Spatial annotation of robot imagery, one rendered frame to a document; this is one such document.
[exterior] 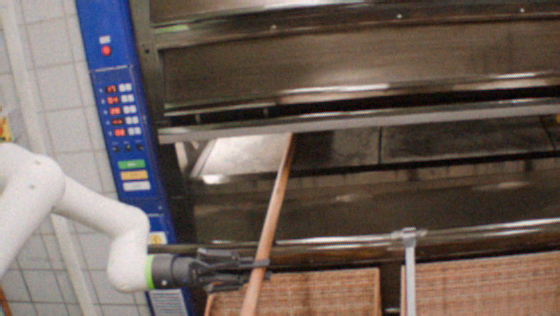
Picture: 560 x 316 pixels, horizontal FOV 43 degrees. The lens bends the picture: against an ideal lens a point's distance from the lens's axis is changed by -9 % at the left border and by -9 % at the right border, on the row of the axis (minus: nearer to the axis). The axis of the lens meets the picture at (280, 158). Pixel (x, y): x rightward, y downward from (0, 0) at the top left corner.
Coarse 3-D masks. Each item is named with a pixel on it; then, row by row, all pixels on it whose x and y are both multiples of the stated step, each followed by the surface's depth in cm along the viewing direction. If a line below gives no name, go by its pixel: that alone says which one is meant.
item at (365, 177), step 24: (336, 168) 237; (360, 168) 235; (384, 168) 232; (408, 168) 230; (432, 168) 228; (456, 168) 227; (480, 168) 225; (504, 168) 224; (528, 168) 223; (552, 168) 222; (192, 192) 243; (216, 192) 241; (240, 192) 240
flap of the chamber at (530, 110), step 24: (480, 96) 219; (504, 96) 216; (528, 96) 212; (552, 96) 209; (192, 120) 234; (216, 120) 229; (336, 120) 210; (360, 120) 209; (384, 120) 208; (408, 120) 207; (432, 120) 206
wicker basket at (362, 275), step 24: (264, 288) 249; (288, 288) 247; (312, 288) 246; (336, 288) 245; (360, 288) 244; (216, 312) 250; (240, 312) 252; (264, 312) 250; (288, 312) 249; (312, 312) 248; (336, 312) 246; (360, 312) 245
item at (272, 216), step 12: (288, 144) 252; (288, 156) 243; (288, 168) 237; (276, 192) 221; (276, 204) 215; (276, 216) 210; (264, 228) 203; (264, 240) 197; (264, 252) 192; (252, 276) 182; (252, 288) 177; (252, 300) 173; (252, 312) 169
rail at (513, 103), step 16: (336, 112) 211; (352, 112) 209; (368, 112) 208; (384, 112) 207; (400, 112) 206; (416, 112) 206; (432, 112) 205; (160, 128) 219; (176, 128) 218; (192, 128) 217; (208, 128) 216; (224, 128) 216; (240, 128) 215
